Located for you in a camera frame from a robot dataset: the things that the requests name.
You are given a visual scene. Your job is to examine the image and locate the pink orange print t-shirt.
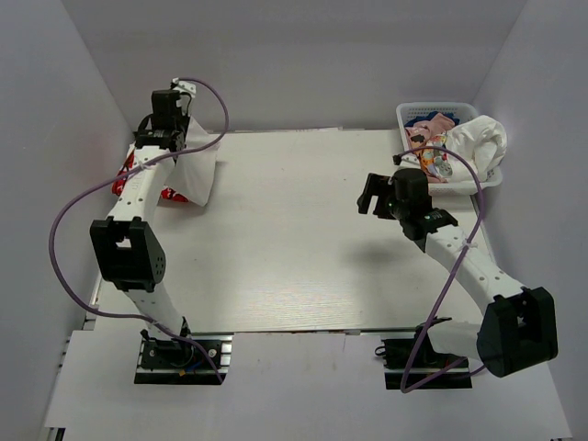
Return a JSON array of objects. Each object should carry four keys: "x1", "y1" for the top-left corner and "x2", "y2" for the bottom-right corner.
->
[{"x1": 405, "y1": 115, "x2": 455, "y2": 183}]

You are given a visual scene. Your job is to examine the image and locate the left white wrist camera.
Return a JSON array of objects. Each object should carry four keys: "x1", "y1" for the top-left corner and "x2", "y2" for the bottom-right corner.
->
[{"x1": 170, "y1": 78, "x2": 197, "y2": 97}]

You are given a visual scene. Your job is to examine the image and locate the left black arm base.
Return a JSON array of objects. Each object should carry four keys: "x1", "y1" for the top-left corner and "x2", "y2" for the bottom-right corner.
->
[{"x1": 134, "y1": 334, "x2": 232, "y2": 386}]

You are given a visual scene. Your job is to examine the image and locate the white green Charlie Brown t-shirt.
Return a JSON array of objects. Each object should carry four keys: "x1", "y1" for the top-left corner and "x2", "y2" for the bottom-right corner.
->
[{"x1": 164, "y1": 142, "x2": 221, "y2": 207}]

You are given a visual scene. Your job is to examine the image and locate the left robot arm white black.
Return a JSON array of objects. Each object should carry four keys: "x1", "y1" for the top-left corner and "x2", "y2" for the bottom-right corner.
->
[{"x1": 90, "y1": 88, "x2": 191, "y2": 341}]

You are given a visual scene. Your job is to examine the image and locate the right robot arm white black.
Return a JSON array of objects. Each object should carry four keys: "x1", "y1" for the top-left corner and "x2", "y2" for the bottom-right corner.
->
[{"x1": 356, "y1": 169, "x2": 559, "y2": 378}]

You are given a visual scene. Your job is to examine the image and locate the white plastic basket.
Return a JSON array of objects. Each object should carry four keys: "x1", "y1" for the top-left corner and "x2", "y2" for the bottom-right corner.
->
[{"x1": 396, "y1": 102, "x2": 503, "y2": 196}]

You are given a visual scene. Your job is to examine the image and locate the white colourful print t-shirt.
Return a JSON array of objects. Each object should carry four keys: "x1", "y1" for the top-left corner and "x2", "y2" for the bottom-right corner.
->
[{"x1": 435, "y1": 115, "x2": 507, "y2": 184}]

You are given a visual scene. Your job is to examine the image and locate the folded red white t-shirt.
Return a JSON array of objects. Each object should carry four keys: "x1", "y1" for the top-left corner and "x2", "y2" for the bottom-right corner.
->
[{"x1": 111, "y1": 143, "x2": 189, "y2": 203}]

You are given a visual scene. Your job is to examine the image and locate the blue garment in basket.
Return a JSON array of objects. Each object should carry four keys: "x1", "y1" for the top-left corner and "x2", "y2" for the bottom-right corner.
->
[{"x1": 428, "y1": 111, "x2": 461, "y2": 126}]

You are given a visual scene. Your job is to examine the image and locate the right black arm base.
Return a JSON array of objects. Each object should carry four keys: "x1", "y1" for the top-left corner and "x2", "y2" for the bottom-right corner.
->
[{"x1": 375, "y1": 334, "x2": 472, "y2": 390}]

